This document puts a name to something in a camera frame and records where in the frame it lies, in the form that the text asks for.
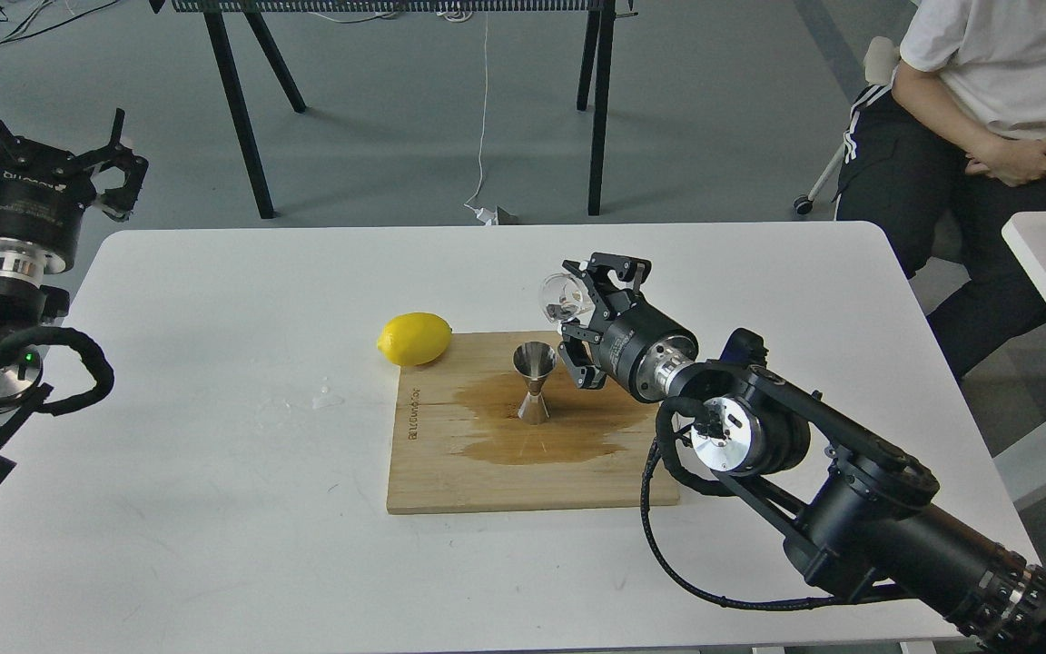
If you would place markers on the seated person white shirt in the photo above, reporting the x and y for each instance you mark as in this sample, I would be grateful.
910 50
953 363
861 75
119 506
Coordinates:
959 129

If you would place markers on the steel double jigger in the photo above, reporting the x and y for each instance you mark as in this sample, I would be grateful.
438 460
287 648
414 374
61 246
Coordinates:
534 361

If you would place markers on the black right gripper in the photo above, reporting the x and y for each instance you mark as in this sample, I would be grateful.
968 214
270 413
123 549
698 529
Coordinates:
628 339

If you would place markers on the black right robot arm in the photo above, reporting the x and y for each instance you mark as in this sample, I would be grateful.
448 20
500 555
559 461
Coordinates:
855 512

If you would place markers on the small clear glass cup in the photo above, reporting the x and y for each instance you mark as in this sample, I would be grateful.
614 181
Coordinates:
563 297

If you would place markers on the wooden cutting board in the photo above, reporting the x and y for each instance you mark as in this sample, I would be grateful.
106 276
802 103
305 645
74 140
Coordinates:
458 444

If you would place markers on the yellow lemon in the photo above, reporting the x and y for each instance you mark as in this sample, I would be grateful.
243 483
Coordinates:
414 339

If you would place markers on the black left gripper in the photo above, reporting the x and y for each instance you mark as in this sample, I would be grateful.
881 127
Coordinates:
49 214

